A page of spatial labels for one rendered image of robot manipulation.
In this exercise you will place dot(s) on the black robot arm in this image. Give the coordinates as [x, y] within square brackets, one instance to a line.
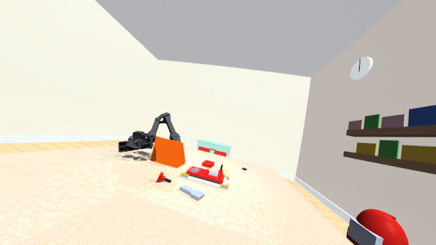
[140, 135]

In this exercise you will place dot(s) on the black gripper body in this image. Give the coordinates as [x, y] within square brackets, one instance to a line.
[147, 143]

